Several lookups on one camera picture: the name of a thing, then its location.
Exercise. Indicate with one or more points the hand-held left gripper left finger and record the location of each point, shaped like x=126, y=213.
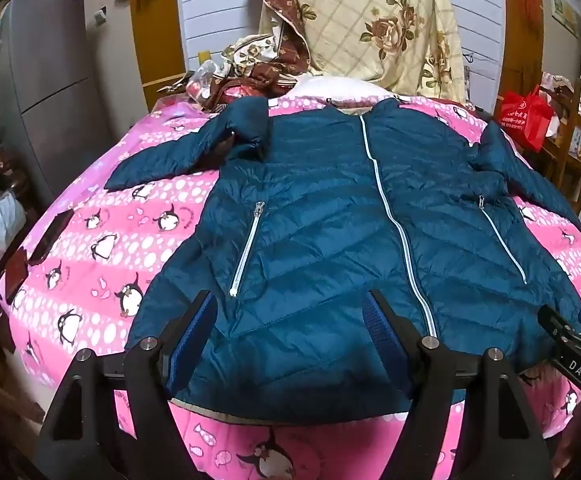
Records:
x=194, y=340

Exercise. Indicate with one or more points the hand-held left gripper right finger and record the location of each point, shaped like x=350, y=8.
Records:
x=378, y=330

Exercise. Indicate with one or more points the teal puffer jacket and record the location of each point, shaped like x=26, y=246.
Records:
x=320, y=210

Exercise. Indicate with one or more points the wooden chair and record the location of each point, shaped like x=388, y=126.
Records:
x=565, y=160

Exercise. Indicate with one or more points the pink penguin print blanket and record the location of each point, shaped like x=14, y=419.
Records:
x=85, y=200

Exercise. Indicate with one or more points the red shopping bag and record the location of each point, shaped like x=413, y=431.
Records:
x=525, y=120

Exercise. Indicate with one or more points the white plastic bag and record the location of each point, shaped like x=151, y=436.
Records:
x=5, y=217

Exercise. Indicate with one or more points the white pillow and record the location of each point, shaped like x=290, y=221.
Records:
x=330, y=87

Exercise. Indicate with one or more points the pink shiny bag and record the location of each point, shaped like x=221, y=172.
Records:
x=240, y=94

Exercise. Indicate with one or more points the clear plastic bag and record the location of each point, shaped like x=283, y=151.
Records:
x=205, y=72

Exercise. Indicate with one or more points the grey refrigerator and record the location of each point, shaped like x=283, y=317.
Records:
x=55, y=85

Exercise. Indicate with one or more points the wooden door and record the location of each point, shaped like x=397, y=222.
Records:
x=160, y=35

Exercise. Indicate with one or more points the cream floral quilt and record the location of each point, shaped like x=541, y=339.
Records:
x=360, y=20

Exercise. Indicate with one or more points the brown floral quilt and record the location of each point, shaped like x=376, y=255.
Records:
x=290, y=10

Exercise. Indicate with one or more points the wall poster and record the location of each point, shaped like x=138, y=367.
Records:
x=565, y=10

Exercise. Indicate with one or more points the wall switch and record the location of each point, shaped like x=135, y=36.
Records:
x=100, y=15

